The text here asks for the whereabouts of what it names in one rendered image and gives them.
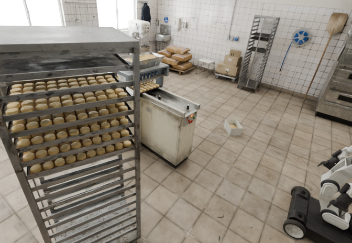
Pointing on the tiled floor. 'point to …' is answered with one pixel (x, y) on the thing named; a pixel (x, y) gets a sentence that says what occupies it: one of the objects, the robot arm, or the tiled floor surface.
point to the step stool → (206, 65)
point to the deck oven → (338, 88)
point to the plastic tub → (232, 127)
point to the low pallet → (181, 70)
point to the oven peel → (337, 25)
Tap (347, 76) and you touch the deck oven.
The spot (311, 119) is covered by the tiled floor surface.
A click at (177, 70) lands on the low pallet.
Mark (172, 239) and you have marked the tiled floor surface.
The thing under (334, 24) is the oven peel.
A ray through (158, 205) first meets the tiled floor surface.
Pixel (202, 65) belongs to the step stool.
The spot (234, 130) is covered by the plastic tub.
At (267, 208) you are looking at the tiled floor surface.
